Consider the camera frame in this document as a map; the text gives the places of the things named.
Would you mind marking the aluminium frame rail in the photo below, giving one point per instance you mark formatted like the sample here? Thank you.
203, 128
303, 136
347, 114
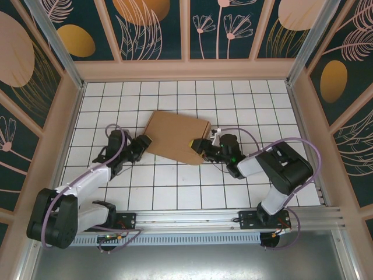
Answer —
186, 220

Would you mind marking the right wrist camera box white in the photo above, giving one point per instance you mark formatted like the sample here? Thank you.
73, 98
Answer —
215, 137

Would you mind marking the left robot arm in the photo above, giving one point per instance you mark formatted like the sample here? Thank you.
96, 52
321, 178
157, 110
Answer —
84, 181

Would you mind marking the grey metal sheet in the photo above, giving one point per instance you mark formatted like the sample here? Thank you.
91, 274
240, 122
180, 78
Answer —
186, 262

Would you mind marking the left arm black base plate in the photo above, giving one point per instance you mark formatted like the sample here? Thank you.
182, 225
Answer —
125, 220

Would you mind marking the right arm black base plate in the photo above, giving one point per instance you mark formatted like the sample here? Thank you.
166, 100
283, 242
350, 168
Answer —
247, 220

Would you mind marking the brown cardboard paper box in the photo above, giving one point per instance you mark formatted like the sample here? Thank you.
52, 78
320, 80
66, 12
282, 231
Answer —
175, 137

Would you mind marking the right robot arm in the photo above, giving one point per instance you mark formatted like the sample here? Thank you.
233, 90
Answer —
285, 169

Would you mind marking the aluminium corner post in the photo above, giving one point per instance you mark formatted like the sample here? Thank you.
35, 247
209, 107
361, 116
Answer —
311, 41
58, 46

